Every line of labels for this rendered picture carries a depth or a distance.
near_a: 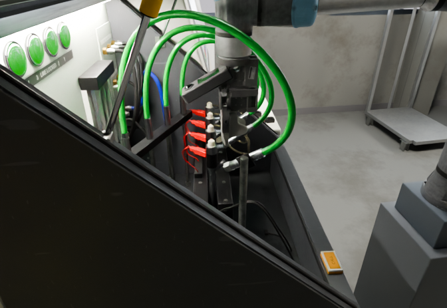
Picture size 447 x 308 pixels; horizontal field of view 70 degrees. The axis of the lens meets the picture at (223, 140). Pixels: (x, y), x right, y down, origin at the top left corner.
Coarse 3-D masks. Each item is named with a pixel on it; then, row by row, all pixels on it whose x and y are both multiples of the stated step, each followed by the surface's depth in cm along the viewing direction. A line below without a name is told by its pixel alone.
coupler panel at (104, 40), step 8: (104, 24) 86; (96, 32) 79; (104, 32) 86; (104, 40) 85; (104, 48) 83; (112, 48) 87; (104, 56) 85; (112, 56) 92; (112, 80) 92; (128, 112) 97; (120, 128) 99
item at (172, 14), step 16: (160, 16) 57; (176, 16) 56; (192, 16) 55; (208, 16) 54; (240, 32) 53; (128, 48) 62; (256, 48) 53; (272, 64) 53; (288, 96) 55; (288, 112) 57; (288, 128) 58; (272, 144) 61
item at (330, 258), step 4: (324, 252) 68; (328, 252) 68; (332, 252) 68; (328, 256) 67; (332, 256) 67; (328, 260) 66; (332, 260) 66; (336, 260) 66; (324, 264) 66; (328, 264) 65; (332, 264) 65; (336, 264) 65; (332, 268) 64; (336, 268) 64; (340, 268) 64; (328, 272) 64; (332, 272) 64; (336, 272) 64; (340, 272) 64
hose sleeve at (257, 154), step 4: (260, 148) 63; (252, 152) 63; (256, 152) 62; (260, 152) 62; (252, 156) 63; (256, 156) 62; (260, 156) 62; (264, 156) 62; (232, 160) 66; (236, 160) 65; (232, 164) 66; (236, 164) 65; (232, 168) 66
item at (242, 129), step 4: (232, 112) 71; (232, 116) 71; (236, 116) 71; (232, 120) 71; (236, 120) 71; (232, 124) 72; (236, 124) 72; (240, 124) 72; (232, 128) 72; (236, 128) 72; (240, 128) 73; (244, 128) 73; (232, 132) 73; (236, 132) 73; (240, 132) 73; (244, 132) 73; (224, 136) 73; (228, 136) 73; (232, 136) 74; (224, 140) 74; (228, 140) 74
